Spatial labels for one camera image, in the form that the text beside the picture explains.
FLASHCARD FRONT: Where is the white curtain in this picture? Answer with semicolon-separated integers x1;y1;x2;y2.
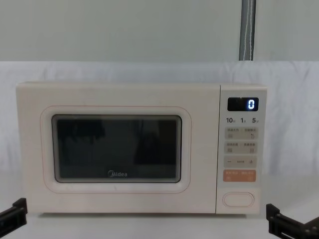
0;0;319;175

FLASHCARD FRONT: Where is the grey striped post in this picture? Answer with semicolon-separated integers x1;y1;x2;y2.
238;0;257;61

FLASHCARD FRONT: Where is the cream microwave oven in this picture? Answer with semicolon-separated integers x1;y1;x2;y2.
15;82;269;218

